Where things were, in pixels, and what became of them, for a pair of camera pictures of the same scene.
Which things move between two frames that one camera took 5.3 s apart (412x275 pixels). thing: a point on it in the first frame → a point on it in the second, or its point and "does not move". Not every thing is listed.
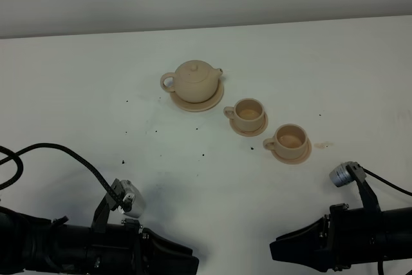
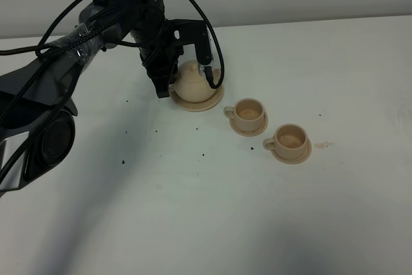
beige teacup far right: [290, 142] does not move
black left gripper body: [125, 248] → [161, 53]
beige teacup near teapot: [248, 113] does not move
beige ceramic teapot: [194, 81] does not move
